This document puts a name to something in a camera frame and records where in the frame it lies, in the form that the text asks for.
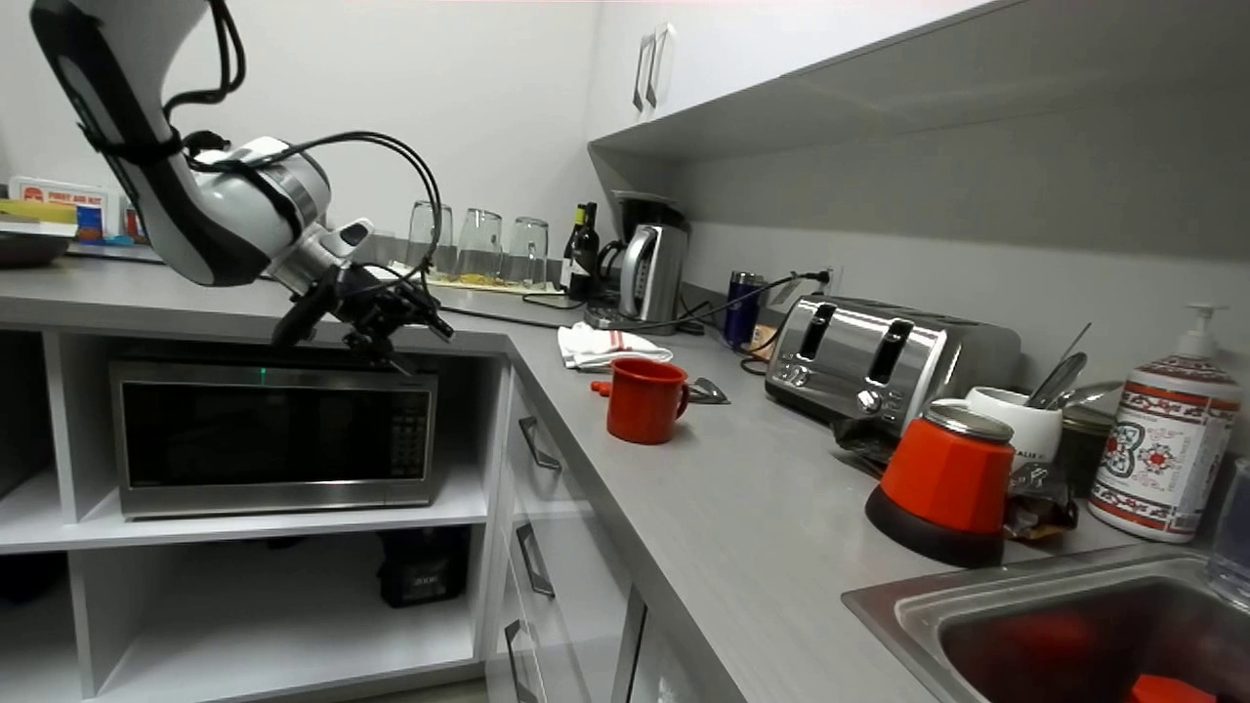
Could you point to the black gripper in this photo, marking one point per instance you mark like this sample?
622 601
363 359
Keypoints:
371 304

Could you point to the red cup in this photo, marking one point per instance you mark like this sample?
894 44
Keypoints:
644 399

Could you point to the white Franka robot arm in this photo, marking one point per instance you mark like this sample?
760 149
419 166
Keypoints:
221 210

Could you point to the white open shelf unit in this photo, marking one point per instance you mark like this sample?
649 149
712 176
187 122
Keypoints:
257 626

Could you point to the clear drinking glass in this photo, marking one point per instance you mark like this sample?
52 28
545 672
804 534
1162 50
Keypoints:
528 242
431 227
481 231

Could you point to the yellow patterned tray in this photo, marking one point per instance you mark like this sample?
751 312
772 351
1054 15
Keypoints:
528 282

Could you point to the stainless steel microwave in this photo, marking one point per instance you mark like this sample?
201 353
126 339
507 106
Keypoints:
257 442

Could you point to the dark bottle with yellow cap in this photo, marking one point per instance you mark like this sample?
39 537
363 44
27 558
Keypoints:
583 255

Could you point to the white towel with red stripes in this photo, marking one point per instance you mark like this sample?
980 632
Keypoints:
608 346

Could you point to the black box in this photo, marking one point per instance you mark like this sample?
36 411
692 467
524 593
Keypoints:
423 568

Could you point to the stainless steel electric kettle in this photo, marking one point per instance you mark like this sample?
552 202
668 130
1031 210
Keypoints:
649 274

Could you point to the black coffee maker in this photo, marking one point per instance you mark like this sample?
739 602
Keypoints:
649 213

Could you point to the blue object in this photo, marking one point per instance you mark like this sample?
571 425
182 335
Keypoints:
744 312

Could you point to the small orange box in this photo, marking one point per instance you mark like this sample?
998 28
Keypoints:
761 342

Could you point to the colourful cardboard box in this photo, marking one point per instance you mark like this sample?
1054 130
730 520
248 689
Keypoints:
58 210

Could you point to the dark bowl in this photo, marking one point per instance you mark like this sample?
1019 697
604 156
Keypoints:
33 249

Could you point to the stainless steel toaster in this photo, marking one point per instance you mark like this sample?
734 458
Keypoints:
862 364

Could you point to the white utensil mug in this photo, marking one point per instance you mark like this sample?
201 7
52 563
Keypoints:
1019 433

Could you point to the metal spoon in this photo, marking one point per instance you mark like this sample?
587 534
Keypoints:
1052 377

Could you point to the dark glass jar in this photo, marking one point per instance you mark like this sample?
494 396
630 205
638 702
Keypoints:
1086 451

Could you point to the stainless steel sink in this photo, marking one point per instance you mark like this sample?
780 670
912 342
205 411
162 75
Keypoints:
1041 637

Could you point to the patterned ceramic soap dispenser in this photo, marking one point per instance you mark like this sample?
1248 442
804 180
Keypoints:
1164 451

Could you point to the red plastic item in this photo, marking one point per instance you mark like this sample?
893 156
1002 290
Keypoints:
1169 689

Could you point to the white wall cabinet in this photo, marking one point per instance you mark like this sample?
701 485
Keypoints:
729 53

